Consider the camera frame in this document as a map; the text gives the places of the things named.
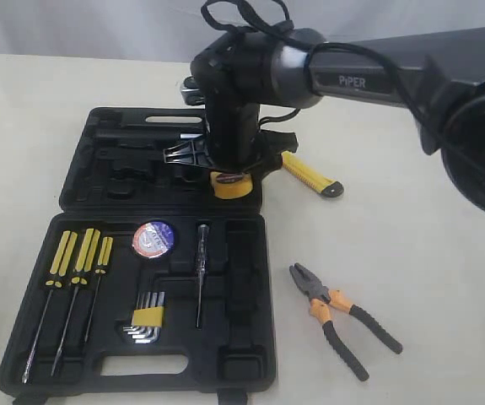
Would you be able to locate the black plastic tool case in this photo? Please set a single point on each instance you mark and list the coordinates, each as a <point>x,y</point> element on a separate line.
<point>146,281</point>

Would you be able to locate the large yellow black screwdriver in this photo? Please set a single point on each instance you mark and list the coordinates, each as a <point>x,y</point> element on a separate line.
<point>53,281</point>

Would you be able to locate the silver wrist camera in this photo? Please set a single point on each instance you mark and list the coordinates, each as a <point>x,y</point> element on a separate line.
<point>190,92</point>

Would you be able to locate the yellow tape measure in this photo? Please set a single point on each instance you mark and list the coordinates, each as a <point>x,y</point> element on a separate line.
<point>228,186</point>

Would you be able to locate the claw hammer black handle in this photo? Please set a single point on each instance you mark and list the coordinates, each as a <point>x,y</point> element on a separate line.
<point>155,136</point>

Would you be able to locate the yellow utility knife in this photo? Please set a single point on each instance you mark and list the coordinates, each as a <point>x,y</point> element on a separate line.
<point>325,187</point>

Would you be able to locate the clear tester screwdriver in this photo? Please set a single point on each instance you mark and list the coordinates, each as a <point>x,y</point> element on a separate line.
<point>201,267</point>

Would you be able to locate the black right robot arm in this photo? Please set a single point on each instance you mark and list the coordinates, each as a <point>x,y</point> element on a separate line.
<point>439,78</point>

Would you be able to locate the hex key set yellow holder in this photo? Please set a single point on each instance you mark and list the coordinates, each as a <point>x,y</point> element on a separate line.
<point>147,319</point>

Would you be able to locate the small yellow black screwdriver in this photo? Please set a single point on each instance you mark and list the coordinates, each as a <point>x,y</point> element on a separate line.
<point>99,271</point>

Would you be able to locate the black electrical tape roll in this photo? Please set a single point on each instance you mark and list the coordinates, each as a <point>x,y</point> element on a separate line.
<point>153,240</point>

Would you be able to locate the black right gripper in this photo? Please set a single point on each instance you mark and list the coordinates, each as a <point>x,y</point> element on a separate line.
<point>235,141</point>

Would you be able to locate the medium yellow black screwdriver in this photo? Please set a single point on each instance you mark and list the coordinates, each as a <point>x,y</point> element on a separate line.
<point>79,278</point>

